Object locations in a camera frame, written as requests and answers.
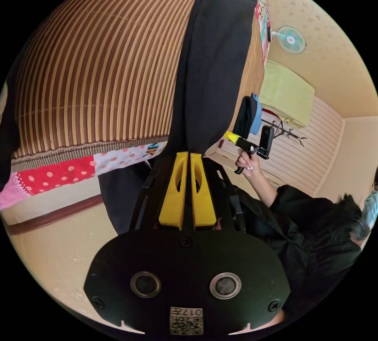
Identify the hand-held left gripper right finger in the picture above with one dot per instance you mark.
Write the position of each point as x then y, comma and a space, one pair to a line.
202, 199

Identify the person's body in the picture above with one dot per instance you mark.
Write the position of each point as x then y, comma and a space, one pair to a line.
310, 243

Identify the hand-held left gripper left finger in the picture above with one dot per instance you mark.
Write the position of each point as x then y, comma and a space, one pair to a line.
174, 196

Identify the black pants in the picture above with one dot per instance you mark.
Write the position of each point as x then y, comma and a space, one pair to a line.
215, 66

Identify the person's right forearm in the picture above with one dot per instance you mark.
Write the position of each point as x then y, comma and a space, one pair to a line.
262, 189

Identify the pale green curtain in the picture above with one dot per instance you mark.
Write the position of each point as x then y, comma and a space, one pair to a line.
286, 93

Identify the black garment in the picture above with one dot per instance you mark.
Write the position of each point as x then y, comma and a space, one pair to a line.
9, 140

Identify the wall fan with teal blades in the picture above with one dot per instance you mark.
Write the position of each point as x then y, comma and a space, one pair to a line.
291, 39

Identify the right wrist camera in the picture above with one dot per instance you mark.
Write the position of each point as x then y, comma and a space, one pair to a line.
267, 139

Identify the person's right hand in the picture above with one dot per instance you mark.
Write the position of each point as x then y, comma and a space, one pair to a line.
251, 167

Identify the bed with striped woven mat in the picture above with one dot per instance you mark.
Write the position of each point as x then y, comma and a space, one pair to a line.
103, 66

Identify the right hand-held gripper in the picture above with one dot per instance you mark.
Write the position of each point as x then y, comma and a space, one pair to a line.
247, 144

